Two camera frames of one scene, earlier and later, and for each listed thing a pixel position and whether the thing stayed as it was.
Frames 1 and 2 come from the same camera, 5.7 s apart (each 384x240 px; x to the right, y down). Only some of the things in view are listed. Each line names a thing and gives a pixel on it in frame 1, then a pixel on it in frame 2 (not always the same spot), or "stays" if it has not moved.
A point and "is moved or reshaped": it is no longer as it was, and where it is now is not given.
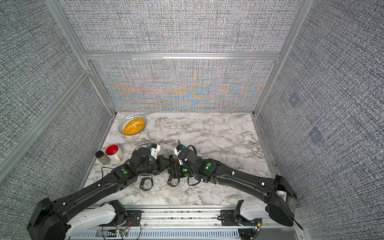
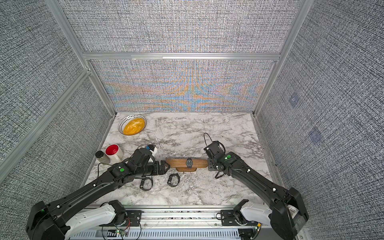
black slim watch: x=197 y=179 is moved or reshaped
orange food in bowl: x=134 y=126 stays
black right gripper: x=176 y=173 → x=210 y=166
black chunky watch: x=146 y=183 stays
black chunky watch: x=169 y=181 stays
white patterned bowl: x=132 y=125 stays
